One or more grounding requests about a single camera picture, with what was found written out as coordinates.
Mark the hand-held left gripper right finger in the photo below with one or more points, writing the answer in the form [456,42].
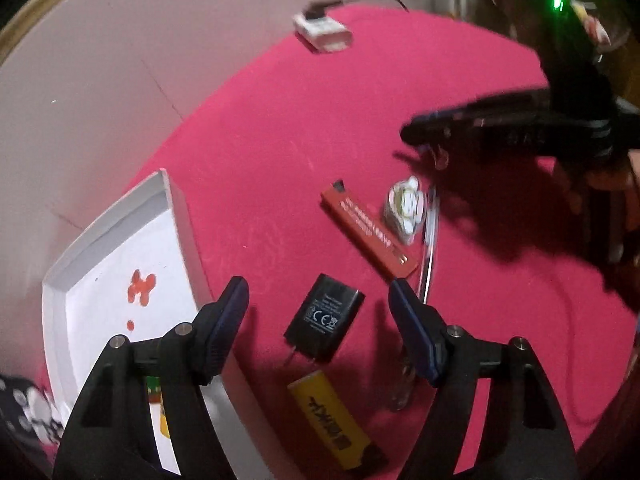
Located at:
[415,330]

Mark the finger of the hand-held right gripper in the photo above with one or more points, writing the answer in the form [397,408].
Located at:
[475,137]
[505,105]

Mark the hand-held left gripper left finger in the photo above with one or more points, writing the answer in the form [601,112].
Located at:
[227,320]

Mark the black power adapter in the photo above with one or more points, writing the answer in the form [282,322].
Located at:
[325,317]

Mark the white cardboard box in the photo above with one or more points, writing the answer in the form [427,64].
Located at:
[115,310]

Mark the person's right hand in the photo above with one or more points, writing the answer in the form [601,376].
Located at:
[615,175]

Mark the wooden door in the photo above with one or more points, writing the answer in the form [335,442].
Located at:
[631,75]

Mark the stuffed toy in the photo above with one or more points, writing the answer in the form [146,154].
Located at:
[592,25]

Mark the clear ballpoint pen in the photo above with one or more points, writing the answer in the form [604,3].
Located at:
[430,240]

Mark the white cartoon charm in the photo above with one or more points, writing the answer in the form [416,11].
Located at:
[402,207]

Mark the red flat lighter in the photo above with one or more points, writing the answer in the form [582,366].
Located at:
[365,220]

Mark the yellow lighter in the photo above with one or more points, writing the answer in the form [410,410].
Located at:
[325,415]

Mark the dark floral fabric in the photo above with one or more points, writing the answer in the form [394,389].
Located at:
[30,410]

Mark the white wall charger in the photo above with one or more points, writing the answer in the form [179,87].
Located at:
[325,35]

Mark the golden curved rail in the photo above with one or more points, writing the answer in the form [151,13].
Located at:
[50,10]

